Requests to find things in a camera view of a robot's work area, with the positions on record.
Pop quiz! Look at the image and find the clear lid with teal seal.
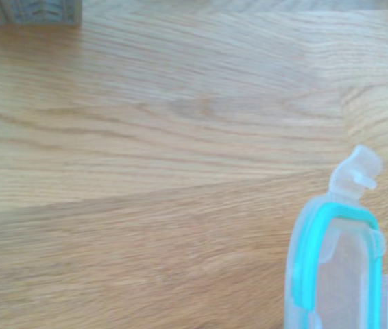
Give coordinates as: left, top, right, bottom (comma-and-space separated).
284, 143, 388, 329

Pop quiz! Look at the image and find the grey-blue cutlery basket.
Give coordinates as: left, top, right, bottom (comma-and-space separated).
0, 0, 82, 27

